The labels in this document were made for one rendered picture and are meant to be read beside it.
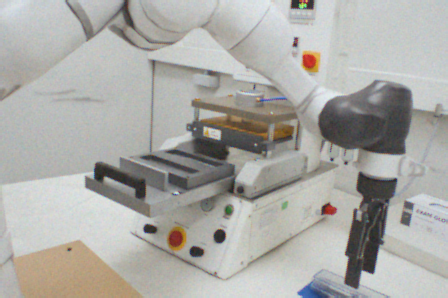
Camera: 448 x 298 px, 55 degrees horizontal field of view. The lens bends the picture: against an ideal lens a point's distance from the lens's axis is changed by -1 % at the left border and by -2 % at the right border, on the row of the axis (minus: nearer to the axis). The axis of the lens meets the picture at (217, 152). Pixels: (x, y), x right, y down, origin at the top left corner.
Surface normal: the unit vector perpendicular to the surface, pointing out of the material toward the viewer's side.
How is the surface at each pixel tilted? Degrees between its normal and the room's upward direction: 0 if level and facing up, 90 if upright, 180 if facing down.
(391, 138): 99
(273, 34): 88
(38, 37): 92
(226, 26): 127
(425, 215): 87
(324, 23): 90
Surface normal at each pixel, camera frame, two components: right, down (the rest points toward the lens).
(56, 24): 0.59, 0.22
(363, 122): 0.21, 0.25
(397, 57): -0.78, 0.11
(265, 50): 0.11, 0.65
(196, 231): -0.55, -0.26
